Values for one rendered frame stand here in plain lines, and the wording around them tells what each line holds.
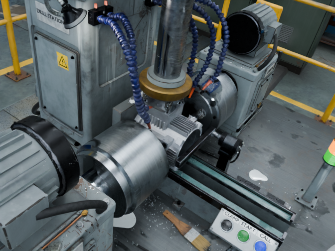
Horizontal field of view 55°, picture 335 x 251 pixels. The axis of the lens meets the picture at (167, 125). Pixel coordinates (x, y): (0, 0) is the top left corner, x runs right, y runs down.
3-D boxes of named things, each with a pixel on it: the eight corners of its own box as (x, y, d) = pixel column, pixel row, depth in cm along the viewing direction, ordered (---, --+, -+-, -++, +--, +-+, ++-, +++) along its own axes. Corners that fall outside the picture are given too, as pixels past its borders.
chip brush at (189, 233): (159, 215, 119) (159, 214, 118) (168, 208, 122) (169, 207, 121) (203, 254, 109) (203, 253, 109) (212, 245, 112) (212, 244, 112)
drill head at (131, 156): (37, 216, 99) (25, 159, 83) (118, 154, 124) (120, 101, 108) (96, 267, 89) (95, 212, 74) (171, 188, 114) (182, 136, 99)
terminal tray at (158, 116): (138, 117, 118) (139, 101, 113) (155, 105, 125) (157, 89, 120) (164, 132, 113) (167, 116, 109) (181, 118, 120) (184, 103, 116)
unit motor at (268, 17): (203, 91, 161) (224, 7, 135) (232, 69, 184) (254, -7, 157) (250, 114, 152) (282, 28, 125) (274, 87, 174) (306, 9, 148)
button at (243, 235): (235, 237, 87) (235, 237, 85) (241, 228, 88) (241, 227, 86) (245, 244, 86) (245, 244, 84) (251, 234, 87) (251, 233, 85)
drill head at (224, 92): (150, 130, 138) (157, 79, 122) (199, 92, 166) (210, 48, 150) (200, 158, 128) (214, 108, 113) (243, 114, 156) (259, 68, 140)
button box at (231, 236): (210, 231, 93) (208, 229, 88) (222, 209, 95) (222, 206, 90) (264, 268, 86) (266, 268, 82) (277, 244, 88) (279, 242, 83)
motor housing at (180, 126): (128, 153, 125) (131, 114, 113) (157, 130, 137) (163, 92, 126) (170, 180, 117) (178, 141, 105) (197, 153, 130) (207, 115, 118)
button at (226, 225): (219, 227, 89) (218, 226, 87) (224, 217, 90) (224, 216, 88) (228, 233, 88) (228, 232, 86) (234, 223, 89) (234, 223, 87)
